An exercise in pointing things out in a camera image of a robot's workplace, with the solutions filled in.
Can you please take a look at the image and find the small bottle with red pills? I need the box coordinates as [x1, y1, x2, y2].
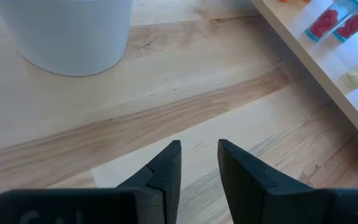
[333, 0, 358, 43]
[305, 0, 358, 43]

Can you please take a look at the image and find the white plant pot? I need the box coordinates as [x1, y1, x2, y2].
[0, 0, 133, 77]

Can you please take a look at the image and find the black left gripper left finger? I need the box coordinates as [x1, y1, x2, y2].
[116, 140, 182, 224]

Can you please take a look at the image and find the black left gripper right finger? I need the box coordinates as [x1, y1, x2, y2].
[218, 139, 332, 224]

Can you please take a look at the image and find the wooden shelf with black frame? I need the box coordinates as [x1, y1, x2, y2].
[250, 0, 358, 152]

